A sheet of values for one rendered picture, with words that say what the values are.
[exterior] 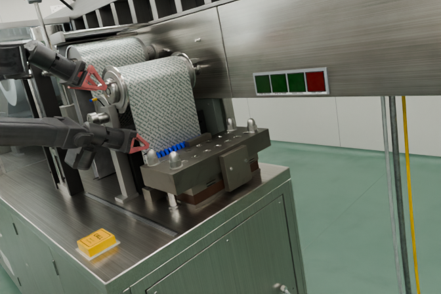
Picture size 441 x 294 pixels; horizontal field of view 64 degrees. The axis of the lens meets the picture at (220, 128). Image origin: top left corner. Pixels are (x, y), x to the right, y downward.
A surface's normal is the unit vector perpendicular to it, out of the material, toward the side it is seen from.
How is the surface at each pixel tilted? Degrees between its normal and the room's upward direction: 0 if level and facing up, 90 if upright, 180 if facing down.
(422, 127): 90
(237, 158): 90
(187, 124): 90
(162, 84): 90
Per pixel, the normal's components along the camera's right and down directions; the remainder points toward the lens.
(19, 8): 0.69, 0.05
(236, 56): -0.70, 0.29
